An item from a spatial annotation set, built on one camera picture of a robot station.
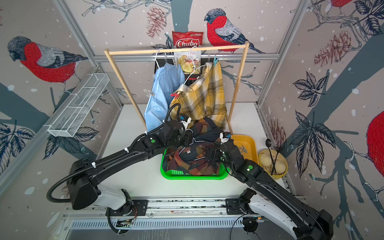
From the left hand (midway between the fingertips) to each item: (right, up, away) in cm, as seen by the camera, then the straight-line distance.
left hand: (196, 132), depth 75 cm
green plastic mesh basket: (-13, -22, +3) cm, 26 cm away
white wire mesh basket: (-63, +6, -3) cm, 63 cm away
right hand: (+8, -8, +2) cm, 12 cm away
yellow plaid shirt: (+4, +19, +12) cm, 23 cm away
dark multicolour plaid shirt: (-3, -15, +7) cm, 17 cm away
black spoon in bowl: (+44, -8, +14) cm, 46 cm away
